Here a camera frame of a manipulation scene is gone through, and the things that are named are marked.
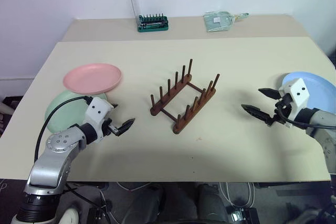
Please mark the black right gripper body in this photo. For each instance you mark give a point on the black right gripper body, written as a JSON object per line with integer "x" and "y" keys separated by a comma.
{"x": 281, "y": 115}

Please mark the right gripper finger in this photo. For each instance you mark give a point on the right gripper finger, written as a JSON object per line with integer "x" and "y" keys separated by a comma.
{"x": 271, "y": 93}
{"x": 256, "y": 111}

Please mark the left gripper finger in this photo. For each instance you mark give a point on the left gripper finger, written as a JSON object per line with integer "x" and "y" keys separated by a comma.
{"x": 114, "y": 106}
{"x": 125, "y": 127}

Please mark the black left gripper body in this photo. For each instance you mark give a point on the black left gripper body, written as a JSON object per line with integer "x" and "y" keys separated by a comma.
{"x": 107, "y": 128}

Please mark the white round robot base part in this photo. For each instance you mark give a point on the white round robot base part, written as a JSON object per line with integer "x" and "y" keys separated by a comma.
{"x": 68, "y": 216}

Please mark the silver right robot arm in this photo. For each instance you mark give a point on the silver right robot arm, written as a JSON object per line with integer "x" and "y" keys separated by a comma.
{"x": 324, "y": 127}

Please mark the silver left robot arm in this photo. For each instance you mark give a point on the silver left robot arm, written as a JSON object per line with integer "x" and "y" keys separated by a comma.
{"x": 50, "y": 163}

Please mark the wooden dish rack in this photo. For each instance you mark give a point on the wooden dish rack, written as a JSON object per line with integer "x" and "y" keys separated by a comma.
{"x": 183, "y": 98}

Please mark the pink plate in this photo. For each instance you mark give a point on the pink plate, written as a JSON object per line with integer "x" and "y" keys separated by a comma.
{"x": 92, "y": 77}

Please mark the blue plate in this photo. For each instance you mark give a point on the blue plate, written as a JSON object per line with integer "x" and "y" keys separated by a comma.
{"x": 320, "y": 90}

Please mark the green plate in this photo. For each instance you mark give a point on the green plate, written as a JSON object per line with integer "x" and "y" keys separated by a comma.
{"x": 64, "y": 111}

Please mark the green screwdriver bit set case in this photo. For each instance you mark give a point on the green screwdriver bit set case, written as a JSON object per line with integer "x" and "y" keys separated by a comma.
{"x": 153, "y": 23}

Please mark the dark rounded shape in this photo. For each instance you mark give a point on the dark rounded shape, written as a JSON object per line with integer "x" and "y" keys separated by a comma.
{"x": 211, "y": 203}

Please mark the black box with connectors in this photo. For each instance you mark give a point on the black box with connectors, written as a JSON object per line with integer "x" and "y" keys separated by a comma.
{"x": 242, "y": 214}

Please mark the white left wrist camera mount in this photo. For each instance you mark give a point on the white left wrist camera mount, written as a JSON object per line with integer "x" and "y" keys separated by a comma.
{"x": 97, "y": 110}

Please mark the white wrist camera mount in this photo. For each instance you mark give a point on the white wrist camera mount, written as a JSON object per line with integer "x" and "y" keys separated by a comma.
{"x": 298, "y": 93}
{"x": 97, "y": 110}

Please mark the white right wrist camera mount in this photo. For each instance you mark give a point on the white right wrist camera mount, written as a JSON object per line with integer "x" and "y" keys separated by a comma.
{"x": 298, "y": 93}

